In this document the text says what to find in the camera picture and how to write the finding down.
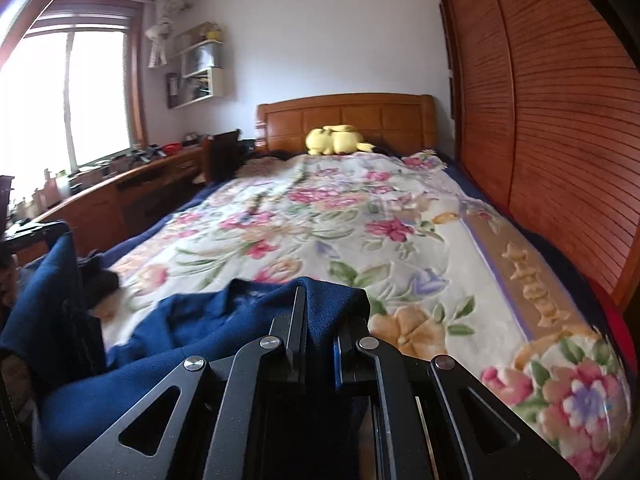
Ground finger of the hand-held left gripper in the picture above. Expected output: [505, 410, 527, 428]
[0, 220, 76, 261]

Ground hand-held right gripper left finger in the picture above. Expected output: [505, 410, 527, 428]
[57, 285, 309, 480]

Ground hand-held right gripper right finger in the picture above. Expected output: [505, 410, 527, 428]
[332, 330, 582, 480]

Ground blue blazer jacket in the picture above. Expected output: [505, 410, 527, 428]
[0, 232, 371, 480]

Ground black folded clothes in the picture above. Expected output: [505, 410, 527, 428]
[77, 251, 121, 312]

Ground white plastic bottle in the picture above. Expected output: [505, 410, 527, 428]
[52, 172, 72, 206]

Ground wooden desk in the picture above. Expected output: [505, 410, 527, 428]
[15, 142, 211, 267]

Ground floral blanket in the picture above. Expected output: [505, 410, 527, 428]
[97, 150, 633, 480]

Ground window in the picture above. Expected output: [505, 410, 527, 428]
[0, 0, 148, 196]

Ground dark wooden chair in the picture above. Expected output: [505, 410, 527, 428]
[202, 131, 244, 182]

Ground yellow plush toy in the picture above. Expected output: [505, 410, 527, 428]
[305, 124, 375, 157]

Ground wooden bed headboard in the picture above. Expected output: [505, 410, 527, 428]
[256, 92, 436, 157]

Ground tied white curtain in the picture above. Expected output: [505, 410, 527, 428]
[145, 0, 189, 69]

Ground white shopping bag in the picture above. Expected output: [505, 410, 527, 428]
[182, 42, 222, 79]

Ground red cloth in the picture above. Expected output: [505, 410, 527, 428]
[592, 280, 637, 338]

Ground wooden louvered wardrobe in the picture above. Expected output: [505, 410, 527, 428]
[430, 0, 640, 313]

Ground white wall shelf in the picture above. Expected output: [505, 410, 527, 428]
[166, 39, 225, 110]

